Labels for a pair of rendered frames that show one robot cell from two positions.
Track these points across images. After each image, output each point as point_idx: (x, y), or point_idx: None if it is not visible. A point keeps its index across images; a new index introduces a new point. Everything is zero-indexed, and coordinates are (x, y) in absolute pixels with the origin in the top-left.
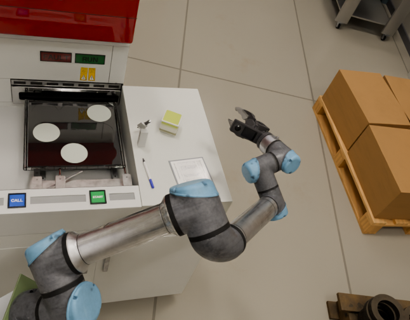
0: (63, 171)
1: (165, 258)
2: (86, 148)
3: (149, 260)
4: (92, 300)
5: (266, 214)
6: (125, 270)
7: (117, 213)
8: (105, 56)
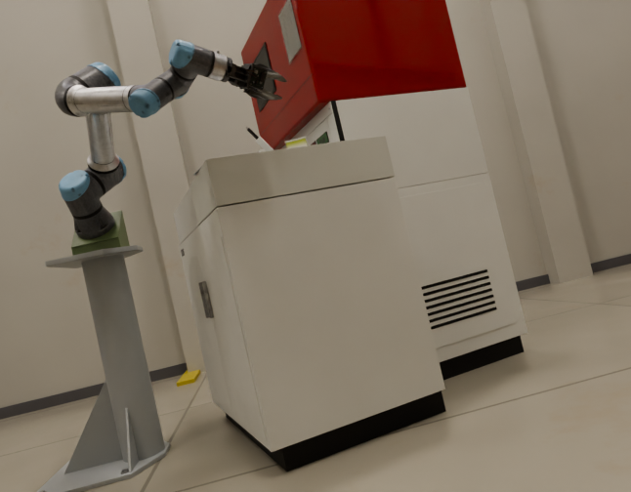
0: None
1: (225, 304)
2: None
3: (221, 306)
4: (75, 180)
5: (111, 87)
6: (220, 326)
7: (189, 201)
8: (327, 133)
